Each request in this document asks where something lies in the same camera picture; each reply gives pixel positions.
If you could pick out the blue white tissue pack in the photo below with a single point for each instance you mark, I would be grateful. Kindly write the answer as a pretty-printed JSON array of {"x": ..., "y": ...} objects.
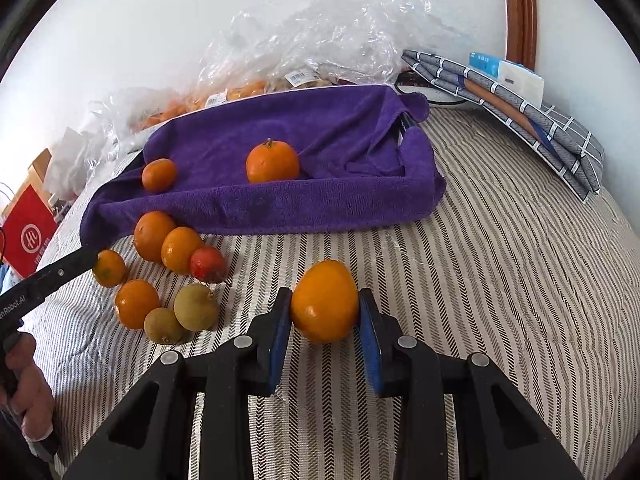
[{"x": 515, "y": 77}]

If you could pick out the brown cardboard box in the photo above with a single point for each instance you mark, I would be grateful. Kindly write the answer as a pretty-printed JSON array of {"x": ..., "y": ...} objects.
[{"x": 40, "y": 167}]

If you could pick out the folded grey plaid cloth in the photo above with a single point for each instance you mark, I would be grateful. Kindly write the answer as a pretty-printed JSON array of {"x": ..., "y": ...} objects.
[{"x": 560, "y": 140}]

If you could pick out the plastic bag of oranges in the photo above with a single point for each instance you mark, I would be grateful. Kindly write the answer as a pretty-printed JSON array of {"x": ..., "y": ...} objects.
[{"x": 220, "y": 97}]

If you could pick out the small orange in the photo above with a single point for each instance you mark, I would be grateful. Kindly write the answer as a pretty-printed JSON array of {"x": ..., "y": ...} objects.
[{"x": 159, "y": 175}]

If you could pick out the crumpled clear plastic wrap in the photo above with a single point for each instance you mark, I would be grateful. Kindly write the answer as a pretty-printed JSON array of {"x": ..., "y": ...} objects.
[{"x": 320, "y": 30}]

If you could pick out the round white dark plate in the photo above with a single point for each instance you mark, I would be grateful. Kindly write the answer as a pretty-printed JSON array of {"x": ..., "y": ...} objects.
[{"x": 425, "y": 92}]

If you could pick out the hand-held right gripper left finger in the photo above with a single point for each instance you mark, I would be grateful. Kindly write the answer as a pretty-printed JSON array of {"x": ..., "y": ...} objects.
[{"x": 278, "y": 340}]

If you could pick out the plastic bag of brown fruits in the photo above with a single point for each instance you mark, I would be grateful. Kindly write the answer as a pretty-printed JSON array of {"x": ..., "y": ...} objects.
[{"x": 305, "y": 80}]

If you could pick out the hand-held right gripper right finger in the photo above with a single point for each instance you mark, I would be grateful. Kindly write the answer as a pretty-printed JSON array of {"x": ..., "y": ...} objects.
[{"x": 371, "y": 345}]

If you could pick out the red paper bag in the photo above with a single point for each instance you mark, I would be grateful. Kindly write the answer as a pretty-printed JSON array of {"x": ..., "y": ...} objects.
[{"x": 30, "y": 230}]

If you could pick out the white plastic bag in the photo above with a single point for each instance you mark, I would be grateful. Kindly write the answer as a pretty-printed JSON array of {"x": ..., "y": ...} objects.
[{"x": 70, "y": 157}]

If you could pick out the wooden door frame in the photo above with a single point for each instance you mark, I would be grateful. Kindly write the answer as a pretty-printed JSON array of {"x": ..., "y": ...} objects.
[{"x": 520, "y": 10}]

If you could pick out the large smooth orange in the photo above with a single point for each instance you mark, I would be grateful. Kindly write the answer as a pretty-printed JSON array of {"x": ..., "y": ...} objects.
[{"x": 324, "y": 302}]

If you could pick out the small red fruit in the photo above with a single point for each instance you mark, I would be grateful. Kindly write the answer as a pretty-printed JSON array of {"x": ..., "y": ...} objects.
[{"x": 209, "y": 265}]

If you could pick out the large orange with stem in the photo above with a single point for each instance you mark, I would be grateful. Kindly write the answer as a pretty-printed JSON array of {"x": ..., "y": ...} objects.
[{"x": 272, "y": 162}]

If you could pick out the green-brown round fruit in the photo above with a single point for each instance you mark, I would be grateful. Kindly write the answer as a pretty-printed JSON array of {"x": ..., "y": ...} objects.
[
  {"x": 196, "y": 307},
  {"x": 162, "y": 326}
]

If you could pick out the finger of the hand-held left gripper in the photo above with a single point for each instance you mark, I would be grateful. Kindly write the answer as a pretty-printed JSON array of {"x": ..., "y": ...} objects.
[{"x": 67, "y": 266}]

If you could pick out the purple towel lined tray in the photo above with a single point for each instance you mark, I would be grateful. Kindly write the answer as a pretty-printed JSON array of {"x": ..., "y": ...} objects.
[{"x": 280, "y": 200}]

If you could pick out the person's left hand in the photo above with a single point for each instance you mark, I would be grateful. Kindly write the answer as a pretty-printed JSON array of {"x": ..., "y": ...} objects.
[{"x": 35, "y": 400}]

